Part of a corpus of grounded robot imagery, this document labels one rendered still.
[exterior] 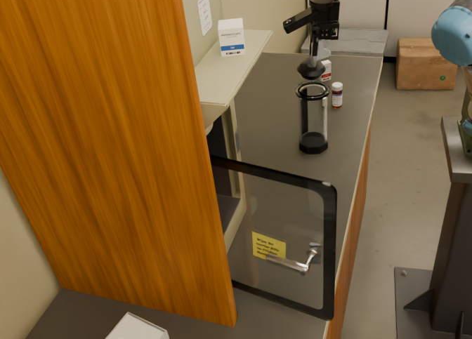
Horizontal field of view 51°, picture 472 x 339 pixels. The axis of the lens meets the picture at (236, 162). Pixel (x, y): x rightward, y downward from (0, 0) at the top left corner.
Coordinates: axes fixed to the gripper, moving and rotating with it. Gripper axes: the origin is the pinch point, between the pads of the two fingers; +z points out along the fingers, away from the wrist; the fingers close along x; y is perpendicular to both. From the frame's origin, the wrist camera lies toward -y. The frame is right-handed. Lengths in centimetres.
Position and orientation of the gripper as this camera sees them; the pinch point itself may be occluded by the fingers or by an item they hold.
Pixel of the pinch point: (311, 60)
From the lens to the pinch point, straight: 161.7
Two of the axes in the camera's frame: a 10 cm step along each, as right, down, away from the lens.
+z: 0.6, 7.4, 6.7
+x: -0.3, -6.7, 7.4
